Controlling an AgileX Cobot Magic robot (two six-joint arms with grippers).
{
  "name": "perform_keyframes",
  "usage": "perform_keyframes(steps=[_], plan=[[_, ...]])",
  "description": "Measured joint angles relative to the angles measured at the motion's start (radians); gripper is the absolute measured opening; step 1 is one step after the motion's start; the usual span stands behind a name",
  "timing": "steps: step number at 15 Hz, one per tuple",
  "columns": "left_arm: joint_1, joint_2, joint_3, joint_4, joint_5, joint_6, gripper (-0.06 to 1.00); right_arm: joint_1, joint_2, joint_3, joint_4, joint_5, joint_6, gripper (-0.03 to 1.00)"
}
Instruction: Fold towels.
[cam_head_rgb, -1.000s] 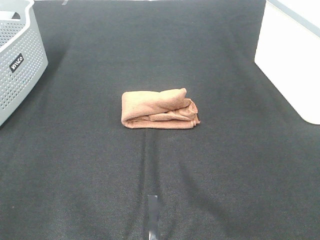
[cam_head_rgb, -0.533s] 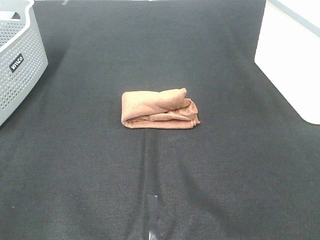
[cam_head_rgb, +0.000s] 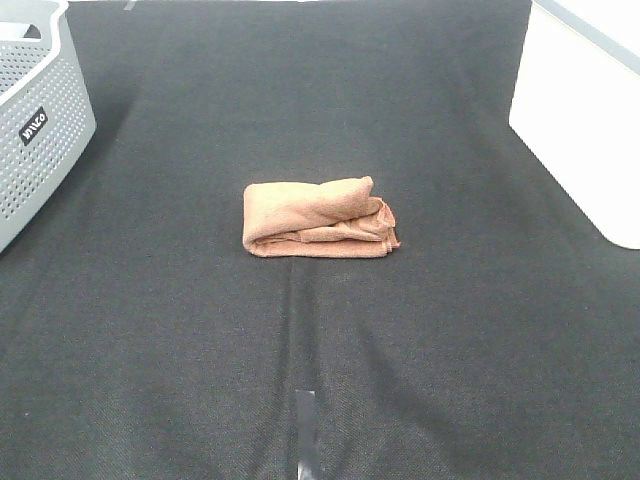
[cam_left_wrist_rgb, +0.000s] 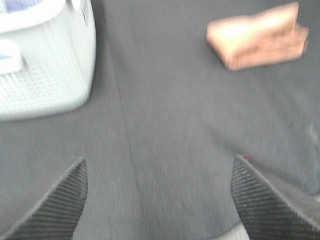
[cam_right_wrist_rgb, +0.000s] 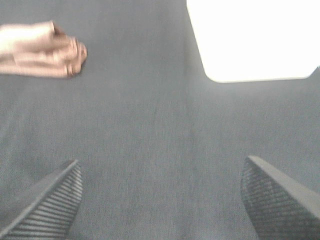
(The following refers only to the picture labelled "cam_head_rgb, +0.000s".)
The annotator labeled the brown towel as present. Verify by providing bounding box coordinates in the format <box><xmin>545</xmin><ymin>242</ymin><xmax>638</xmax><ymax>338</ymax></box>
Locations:
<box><xmin>242</xmin><ymin>176</ymin><xmax>400</xmax><ymax>258</ymax></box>

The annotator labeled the black table cloth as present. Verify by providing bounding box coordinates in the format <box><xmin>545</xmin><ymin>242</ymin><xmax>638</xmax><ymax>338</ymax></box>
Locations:
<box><xmin>1</xmin><ymin>1</ymin><xmax>639</xmax><ymax>479</ymax></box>

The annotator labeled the grey tape strip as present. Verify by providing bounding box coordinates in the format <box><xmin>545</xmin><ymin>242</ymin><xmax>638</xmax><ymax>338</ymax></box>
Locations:
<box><xmin>295</xmin><ymin>389</ymin><xmax>321</xmax><ymax>480</ymax></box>

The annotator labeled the white storage bin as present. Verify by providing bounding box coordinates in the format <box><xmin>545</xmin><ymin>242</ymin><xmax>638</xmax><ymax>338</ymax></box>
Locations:
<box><xmin>509</xmin><ymin>1</ymin><xmax>639</xmax><ymax>250</ymax></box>

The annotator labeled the grey perforated laundry basket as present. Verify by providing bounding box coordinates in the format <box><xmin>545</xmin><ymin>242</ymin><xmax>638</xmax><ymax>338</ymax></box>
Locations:
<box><xmin>1</xmin><ymin>1</ymin><xmax>96</xmax><ymax>247</ymax></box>

